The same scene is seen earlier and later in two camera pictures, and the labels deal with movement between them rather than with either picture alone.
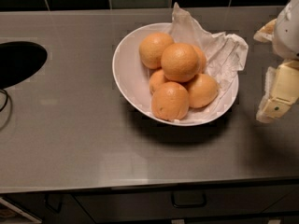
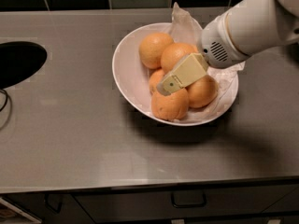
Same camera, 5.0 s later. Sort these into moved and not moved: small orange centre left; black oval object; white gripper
Moved: white gripper
Not moved: small orange centre left; black oval object
